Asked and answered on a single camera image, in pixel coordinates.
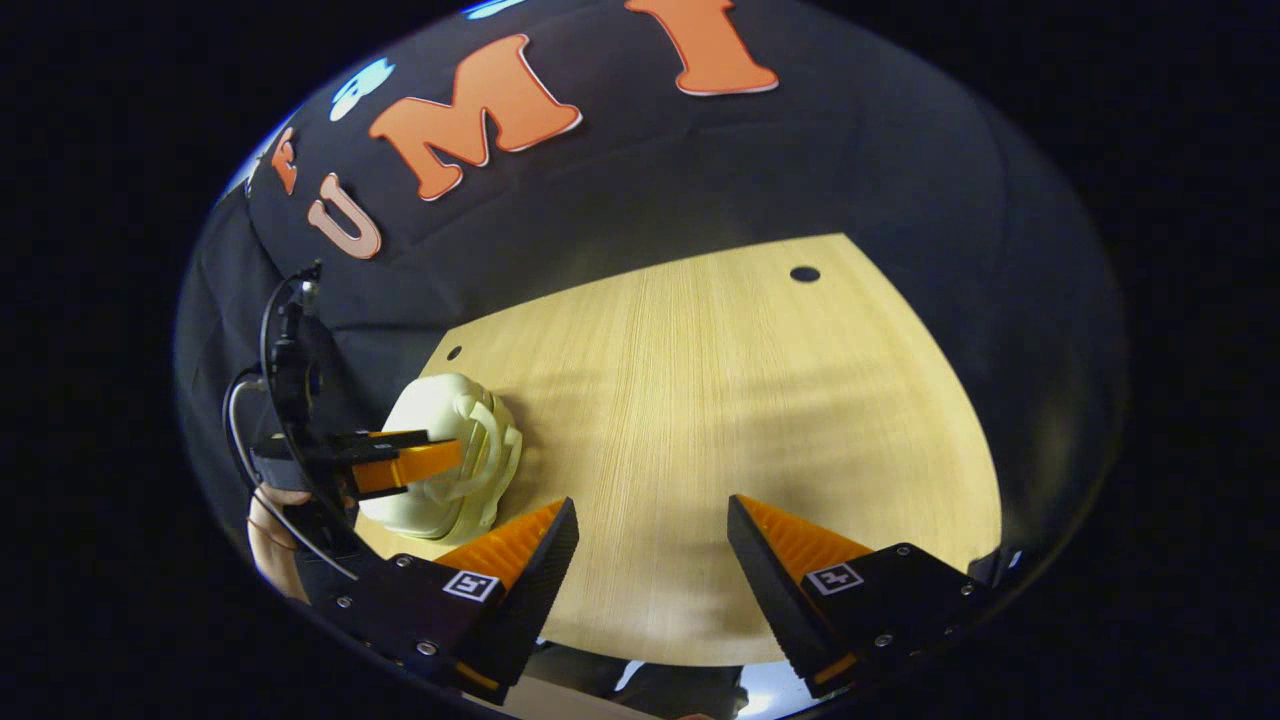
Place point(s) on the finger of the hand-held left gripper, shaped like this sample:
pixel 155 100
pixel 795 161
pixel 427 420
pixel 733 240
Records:
pixel 395 437
pixel 410 467

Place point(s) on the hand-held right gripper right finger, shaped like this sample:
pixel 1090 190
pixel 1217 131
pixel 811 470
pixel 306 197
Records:
pixel 775 590

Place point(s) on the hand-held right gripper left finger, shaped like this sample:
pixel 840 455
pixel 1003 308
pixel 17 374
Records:
pixel 530 590

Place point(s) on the cream yellow suitcase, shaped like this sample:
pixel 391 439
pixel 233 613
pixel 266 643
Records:
pixel 440 400

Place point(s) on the black backdrop cloth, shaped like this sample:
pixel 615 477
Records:
pixel 800 170

